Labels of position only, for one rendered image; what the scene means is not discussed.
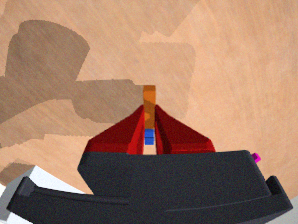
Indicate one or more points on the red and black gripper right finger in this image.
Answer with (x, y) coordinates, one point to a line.
(176, 137)

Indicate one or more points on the magenta rod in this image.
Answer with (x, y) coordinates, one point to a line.
(256, 157)

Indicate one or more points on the orange rod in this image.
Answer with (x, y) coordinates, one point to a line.
(149, 103)

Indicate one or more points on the small blue block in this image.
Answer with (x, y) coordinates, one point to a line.
(149, 140)
(149, 132)

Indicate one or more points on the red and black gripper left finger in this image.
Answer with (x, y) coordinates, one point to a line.
(121, 137)

